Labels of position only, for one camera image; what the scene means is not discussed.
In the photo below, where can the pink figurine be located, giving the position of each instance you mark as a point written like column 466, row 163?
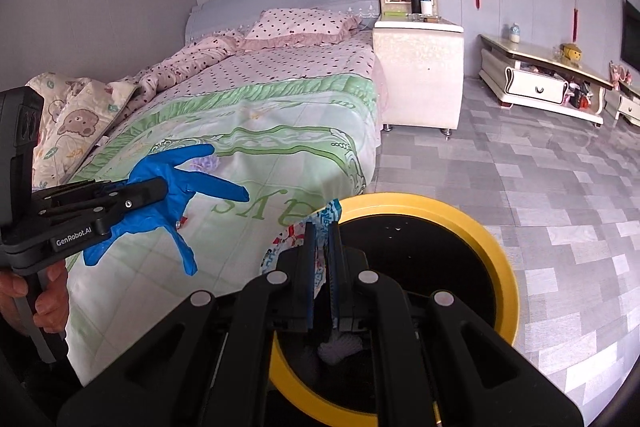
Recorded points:
column 620, row 72

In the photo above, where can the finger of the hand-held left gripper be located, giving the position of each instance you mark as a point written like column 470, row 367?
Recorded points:
column 65, row 193
column 135, row 197

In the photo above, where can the baby bottle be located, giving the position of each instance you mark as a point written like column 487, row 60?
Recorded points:
column 513, row 32

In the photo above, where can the white cup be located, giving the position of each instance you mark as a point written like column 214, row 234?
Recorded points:
column 426, row 7

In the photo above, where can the yellow rimmed black trash bin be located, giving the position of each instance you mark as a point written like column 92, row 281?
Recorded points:
column 450, row 217

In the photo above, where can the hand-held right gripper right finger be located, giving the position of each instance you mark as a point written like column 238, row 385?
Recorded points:
column 336, row 267

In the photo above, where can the pink dotted pillow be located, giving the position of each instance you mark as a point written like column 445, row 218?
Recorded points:
column 300, row 27

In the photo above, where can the blue white snack wrapper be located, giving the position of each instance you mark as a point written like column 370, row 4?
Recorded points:
column 325, row 217

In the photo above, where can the white nightstand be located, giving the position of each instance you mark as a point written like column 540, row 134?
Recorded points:
column 420, row 72

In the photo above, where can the yellow toy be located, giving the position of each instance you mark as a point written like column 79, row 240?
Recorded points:
column 571, row 52

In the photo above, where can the black television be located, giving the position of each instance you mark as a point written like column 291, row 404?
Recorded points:
column 631, row 37

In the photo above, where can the bed with green floral sheet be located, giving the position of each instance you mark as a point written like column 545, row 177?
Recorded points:
column 280, row 147

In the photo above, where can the small white side cabinet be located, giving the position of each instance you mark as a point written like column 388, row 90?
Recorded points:
column 627, row 107

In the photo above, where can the bear print quilt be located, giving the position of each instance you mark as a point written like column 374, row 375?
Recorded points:
column 75, row 122

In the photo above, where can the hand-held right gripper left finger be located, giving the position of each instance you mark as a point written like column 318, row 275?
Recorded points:
column 310, row 267

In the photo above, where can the pink dotted quilt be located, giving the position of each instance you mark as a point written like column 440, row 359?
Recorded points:
column 185, row 62

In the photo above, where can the green flat box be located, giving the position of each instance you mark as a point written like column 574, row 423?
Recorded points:
column 395, row 14

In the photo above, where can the small red candy wrapper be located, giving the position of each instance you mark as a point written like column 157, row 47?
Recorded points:
column 180, row 222

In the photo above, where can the person's left hand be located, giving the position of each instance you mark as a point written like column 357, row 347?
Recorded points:
column 50, row 307

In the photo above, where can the large white media cabinet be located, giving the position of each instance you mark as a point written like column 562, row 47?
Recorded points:
column 530, row 87

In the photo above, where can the blue rubber glove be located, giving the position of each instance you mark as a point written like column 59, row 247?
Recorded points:
column 160, row 172

